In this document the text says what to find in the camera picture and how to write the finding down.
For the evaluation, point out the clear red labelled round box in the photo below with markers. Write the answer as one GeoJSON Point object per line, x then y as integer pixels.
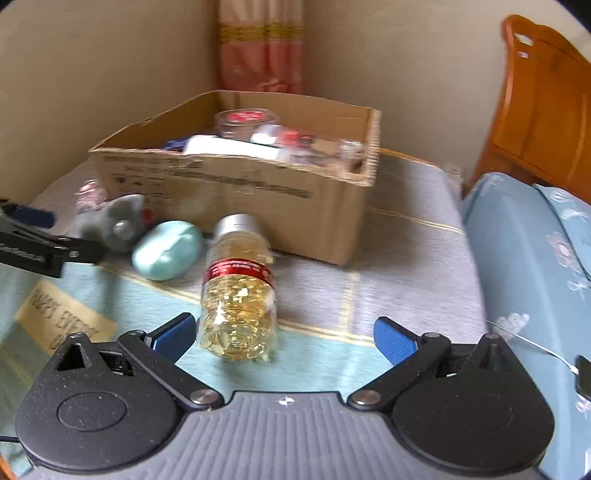
{"type": "Point", "coordinates": [247, 120]}

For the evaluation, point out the wooden bed headboard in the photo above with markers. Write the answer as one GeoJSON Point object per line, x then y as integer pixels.
{"type": "Point", "coordinates": [545, 115]}

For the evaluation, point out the pink patterned curtain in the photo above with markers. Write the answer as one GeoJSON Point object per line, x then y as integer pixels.
{"type": "Point", "coordinates": [261, 46]}

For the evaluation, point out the white green labelled container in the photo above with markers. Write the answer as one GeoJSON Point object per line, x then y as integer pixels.
{"type": "Point", "coordinates": [231, 147]}

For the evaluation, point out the teal oval case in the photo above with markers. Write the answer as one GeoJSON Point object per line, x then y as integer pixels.
{"type": "Point", "coordinates": [166, 251]}

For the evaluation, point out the small pink glass bottle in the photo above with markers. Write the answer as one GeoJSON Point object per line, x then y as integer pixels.
{"type": "Point", "coordinates": [90, 194]}

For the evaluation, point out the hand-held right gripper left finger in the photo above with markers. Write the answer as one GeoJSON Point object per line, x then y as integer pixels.
{"type": "Point", "coordinates": [178, 336]}

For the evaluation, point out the blue floral pillow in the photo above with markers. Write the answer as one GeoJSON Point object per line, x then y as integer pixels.
{"type": "Point", "coordinates": [570, 226]}

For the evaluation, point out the yellow capsule bottle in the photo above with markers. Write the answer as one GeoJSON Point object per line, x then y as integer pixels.
{"type": "Point", "coordinates": [238, 300]}

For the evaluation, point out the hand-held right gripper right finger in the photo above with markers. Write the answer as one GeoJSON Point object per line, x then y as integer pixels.
{"type": "Point", "coordinates": [392, 341]}

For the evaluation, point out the grey elephant figurine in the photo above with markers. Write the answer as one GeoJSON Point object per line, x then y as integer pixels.
{"type": "Point", "coordinates": [115, 221]}

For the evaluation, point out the cardboard box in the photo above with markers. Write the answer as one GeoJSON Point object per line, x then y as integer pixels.
{"type": "Point", "coordinates": [277, 207]}

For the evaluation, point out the checked blue grey blanket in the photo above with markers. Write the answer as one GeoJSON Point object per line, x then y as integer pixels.
{"type": "Point", "coordinates": [401, 258]}

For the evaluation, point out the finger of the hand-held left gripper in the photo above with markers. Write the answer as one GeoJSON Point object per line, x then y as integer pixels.
{"type": "Point", "coordinates": [32, 216]}
{"type": "Point", "coordinates": [81, 249]}

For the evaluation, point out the clear plastic jar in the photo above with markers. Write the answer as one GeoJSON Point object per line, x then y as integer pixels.
{"type": "Point", "coordinates": [332, 154]}

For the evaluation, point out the blue floral bedsheet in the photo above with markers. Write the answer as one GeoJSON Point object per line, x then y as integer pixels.
{"type": "Point", "coordinates": [508, 258]}

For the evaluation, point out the red toy train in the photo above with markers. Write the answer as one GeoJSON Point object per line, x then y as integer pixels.
{"type": "Point", "coordinates": [295, 137]}

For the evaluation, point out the black phone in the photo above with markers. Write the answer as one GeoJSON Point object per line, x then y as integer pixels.
{"type": "Point", "coordinates": [584, 378]}

